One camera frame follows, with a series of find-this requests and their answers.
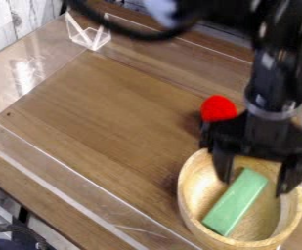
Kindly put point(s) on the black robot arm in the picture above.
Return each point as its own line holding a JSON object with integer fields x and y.
{"x": 272, "y": 23}

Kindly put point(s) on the clear acrylic tray wall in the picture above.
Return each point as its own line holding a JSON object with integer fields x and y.
{"x": 97, "y": 127}

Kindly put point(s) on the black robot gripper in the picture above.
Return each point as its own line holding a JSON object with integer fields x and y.
{"x": 251, "y": 136}

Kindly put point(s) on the clear acrylic corner bracket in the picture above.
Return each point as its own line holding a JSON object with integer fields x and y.
{"x": 91, "y": 38}

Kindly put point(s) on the brown wooden bowl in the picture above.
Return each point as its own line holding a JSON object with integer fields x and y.
{"x": 269, "y": 220}

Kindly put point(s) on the green rectangular block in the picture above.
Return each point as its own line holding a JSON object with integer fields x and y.
{"x": 235, "y": 202}

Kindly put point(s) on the red knitted strawberry toy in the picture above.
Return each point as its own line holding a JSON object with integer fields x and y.
{"x": 217, "y": 108}

